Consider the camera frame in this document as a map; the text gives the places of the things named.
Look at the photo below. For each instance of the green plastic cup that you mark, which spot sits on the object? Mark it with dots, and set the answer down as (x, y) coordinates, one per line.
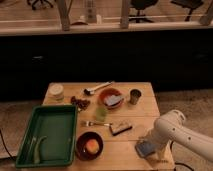
(101, 113)

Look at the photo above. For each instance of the dark eraser block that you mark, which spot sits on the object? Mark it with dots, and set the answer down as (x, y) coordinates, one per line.
(120, 127)

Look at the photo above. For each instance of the green plastic tray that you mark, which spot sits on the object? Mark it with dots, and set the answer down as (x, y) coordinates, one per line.
(58, 123)

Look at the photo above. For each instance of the dark brown bowl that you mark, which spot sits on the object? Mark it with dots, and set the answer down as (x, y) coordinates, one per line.
(81, 151)

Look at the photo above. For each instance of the metal fork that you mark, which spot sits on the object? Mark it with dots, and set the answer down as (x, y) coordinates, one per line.
(90, 123)

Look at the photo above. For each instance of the white lidded jar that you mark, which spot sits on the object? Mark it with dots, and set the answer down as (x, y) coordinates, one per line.
(56, 91)

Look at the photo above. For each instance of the grey cloth in bowl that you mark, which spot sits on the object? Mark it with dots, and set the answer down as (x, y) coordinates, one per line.
(112, 100)

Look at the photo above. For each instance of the orange bowl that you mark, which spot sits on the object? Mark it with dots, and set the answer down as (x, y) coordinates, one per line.
(109, 92)

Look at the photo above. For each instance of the orange fruit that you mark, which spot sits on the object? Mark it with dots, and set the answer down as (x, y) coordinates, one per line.
(92, 146)

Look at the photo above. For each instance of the blue sponge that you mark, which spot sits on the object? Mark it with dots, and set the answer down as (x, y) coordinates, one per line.
(144, 148)

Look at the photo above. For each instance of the black office chair right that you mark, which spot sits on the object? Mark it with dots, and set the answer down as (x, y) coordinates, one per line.
(190, 4)

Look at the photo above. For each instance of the dark brown dried food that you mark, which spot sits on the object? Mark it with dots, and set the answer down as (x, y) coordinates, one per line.
(82, 104)

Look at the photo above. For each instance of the metal cup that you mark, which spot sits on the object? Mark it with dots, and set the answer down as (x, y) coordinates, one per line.
(135, 95)

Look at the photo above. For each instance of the green vegetable in tray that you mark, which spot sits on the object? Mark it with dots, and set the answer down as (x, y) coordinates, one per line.
(36, 154)

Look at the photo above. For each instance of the black office chair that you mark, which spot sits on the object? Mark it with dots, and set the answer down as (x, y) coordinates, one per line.
(141, 5)
(190, 4)
(35, 4)

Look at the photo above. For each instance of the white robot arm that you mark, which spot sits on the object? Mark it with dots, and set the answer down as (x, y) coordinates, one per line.
(170, 126)

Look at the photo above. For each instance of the black office chair left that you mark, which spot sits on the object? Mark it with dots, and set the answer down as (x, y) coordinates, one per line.
(35, 4)

